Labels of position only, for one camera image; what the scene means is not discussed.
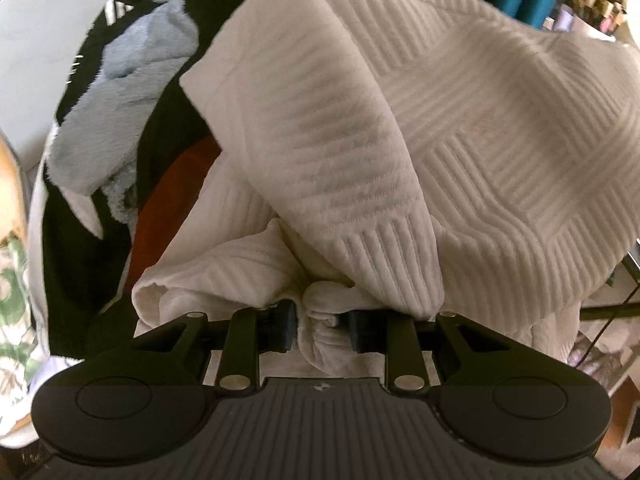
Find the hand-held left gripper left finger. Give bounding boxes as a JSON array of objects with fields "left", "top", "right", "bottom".
[{"left": 131, "top": 300, "right": 298, "bottom": 392}]

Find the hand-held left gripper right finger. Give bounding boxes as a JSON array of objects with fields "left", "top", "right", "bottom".
[{"left": 346, "top": 309, "right": 521, "bottom": 395}]

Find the white textured sweater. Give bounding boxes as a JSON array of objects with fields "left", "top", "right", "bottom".
[{"left": 131, "top": 0, "right": 640, "bottom": 378}]

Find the dark red garment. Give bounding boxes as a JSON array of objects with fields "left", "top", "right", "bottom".
[{"left": 130, "top": 135, "right": 223, "bottom": 286}]

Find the black and white jacket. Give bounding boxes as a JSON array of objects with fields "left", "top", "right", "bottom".
[{"left": 25, "top": 0, "right": 161, "bottom": 361}]

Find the black garment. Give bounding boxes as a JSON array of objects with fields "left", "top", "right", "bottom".
[{"left": 131, "top": 0, "right": 296, "bottom": 241}]

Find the green floral cloth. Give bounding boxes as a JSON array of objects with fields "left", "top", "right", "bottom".
[{"left": 0, "top": 235, "right": 51, "bottom": 446}]

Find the light blue fleece garment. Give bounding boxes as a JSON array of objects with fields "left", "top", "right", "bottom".
[{"left": 47, "top": 0, "right": 201, "bottom": 223}]

